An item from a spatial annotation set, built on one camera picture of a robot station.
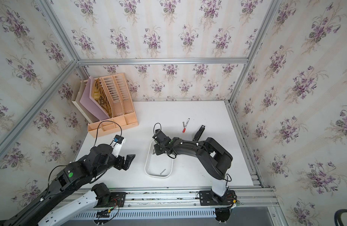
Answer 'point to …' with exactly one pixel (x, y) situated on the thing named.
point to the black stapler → (199, 133)
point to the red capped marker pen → (185, 127)
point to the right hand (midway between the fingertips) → (159, 148)
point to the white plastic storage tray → (157, 166)
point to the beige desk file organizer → (112, 93)
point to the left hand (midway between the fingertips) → (130, 154)
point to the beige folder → (88, 116)
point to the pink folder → (86, 100)
